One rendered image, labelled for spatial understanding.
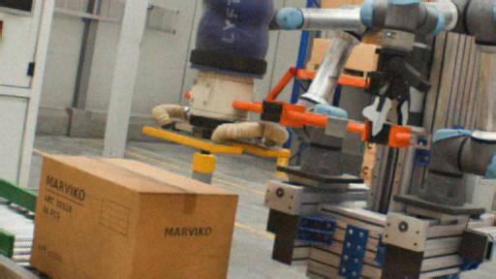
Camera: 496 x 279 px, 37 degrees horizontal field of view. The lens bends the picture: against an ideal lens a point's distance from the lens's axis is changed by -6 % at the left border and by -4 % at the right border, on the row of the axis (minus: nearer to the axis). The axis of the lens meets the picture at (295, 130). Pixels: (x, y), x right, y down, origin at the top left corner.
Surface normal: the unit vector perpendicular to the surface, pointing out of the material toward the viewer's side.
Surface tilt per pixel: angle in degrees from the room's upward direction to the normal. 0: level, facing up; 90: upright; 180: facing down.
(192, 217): 90
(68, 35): 90
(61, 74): 90
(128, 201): 90
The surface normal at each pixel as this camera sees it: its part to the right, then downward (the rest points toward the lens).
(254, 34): 0.58, -0.12
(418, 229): -0.65, -0.07
